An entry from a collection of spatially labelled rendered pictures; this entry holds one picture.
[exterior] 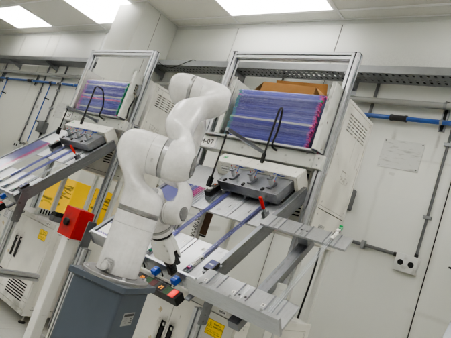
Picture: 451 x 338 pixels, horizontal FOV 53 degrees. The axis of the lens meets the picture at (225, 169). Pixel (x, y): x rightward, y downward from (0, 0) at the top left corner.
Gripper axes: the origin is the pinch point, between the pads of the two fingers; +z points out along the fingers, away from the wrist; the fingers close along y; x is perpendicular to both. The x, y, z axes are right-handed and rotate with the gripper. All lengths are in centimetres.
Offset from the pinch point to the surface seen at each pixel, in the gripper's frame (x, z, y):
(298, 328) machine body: 53, 73, 10
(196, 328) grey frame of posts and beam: -6.2, 15.9, 14.0
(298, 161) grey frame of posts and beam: 80, -4, 3
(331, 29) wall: 296, -12, -101
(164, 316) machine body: 7, 44, -28
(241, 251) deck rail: 25.7, 6.4, 10.0
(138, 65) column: 232, 6, -306
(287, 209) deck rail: 57, 6, 10
